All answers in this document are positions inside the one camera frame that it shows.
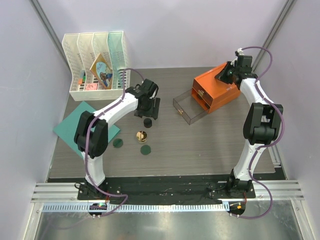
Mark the clear drawer gold knob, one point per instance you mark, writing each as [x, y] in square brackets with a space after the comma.
[187, 107]

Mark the teal folder in organizer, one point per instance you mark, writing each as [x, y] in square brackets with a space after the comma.
[116, 51]

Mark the aluminium rail frame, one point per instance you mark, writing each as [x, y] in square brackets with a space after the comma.
[170, 208]

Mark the black round cap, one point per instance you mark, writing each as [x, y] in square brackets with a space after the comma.
[147, 122]

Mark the gold compact jar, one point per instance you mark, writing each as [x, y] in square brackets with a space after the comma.
[141, 137]

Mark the pink sticky note pad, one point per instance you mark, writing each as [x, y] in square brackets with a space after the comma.
[91, 87]

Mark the white mesh file organizer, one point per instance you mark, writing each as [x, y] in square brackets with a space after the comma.
[80, 50]

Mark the orange green markers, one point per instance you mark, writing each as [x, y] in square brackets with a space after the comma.
[82, 78]

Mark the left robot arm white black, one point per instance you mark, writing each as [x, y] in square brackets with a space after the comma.
[91, 136]

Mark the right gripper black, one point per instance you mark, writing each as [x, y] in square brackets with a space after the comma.
[225, 75]

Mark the dark green round disc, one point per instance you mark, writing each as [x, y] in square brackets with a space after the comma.
[117, 143]

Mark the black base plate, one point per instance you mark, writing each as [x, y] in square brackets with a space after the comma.
[165, 190]

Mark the dark green round lid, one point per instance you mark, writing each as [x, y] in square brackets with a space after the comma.
[145, 150]

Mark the teal cutting mat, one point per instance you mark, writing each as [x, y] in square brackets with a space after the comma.
[67, 128]

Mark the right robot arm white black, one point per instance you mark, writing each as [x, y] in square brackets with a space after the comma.
[262, 124]

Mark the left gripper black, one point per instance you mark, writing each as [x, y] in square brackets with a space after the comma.
[153, 112]

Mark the illustrated book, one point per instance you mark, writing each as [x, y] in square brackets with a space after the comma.
[102, 71]

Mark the orange drawer box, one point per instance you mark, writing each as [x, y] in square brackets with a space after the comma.
[222, 93]

